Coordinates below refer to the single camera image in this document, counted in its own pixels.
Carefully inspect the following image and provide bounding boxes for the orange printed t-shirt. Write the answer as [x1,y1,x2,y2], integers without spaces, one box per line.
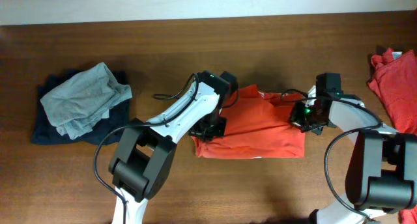
[193,85,305,160]

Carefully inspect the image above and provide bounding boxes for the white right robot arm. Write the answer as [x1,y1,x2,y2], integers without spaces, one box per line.
[290,92,416,223]

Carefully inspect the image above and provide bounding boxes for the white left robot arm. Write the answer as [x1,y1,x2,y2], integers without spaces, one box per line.
[108,71,238,223]

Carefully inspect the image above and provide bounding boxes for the red crumpled shirt pile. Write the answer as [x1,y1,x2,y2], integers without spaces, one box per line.
[367,48,417,224]

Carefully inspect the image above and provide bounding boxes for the grey folded shirt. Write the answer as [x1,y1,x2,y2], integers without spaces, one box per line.
[40,63,132,139]

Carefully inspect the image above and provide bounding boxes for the dark navy folded garment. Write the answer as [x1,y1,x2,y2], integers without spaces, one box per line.
[31,70,130,145]

